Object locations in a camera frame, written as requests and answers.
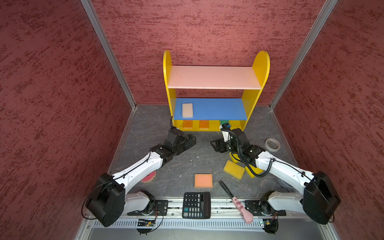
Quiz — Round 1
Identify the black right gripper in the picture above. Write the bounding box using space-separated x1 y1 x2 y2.
210 137 242 155

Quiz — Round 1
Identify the yellow orange scrub sponge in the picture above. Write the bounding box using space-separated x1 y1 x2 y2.
183 120 193 130

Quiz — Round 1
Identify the pale pink sponge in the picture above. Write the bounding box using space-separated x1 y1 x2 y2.
182 103 194 119

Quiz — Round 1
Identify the peach orange sponge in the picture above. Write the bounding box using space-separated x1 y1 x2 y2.
195 174 213 189

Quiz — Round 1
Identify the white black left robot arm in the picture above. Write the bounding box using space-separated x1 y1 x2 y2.
83 130 197 227

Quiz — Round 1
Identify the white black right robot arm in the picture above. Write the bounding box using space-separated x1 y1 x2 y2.
210 127 341 225

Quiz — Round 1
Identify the yellow shelf unit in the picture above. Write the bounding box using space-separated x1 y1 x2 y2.
163 50 271 132

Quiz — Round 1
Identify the white tape roll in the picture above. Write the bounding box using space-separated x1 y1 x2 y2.
265 138 281 152

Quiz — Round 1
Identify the pink round smiley sponge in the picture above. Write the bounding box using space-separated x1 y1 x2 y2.
141 171 156 183

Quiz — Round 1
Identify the black calculator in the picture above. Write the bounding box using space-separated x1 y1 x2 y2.
182 192 211 220

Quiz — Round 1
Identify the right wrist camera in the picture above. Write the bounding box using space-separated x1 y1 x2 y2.
220 122 232 142

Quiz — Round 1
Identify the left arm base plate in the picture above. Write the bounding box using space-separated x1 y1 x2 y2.
126 200 169 217

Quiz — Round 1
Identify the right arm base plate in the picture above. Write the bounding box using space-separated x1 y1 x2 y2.
244 200 287 217

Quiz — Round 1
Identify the pink handled black brush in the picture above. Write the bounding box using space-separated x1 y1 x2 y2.
219 180 254 224

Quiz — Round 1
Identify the perforated cable duct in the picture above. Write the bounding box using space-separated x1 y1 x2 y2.
109 218 264 232

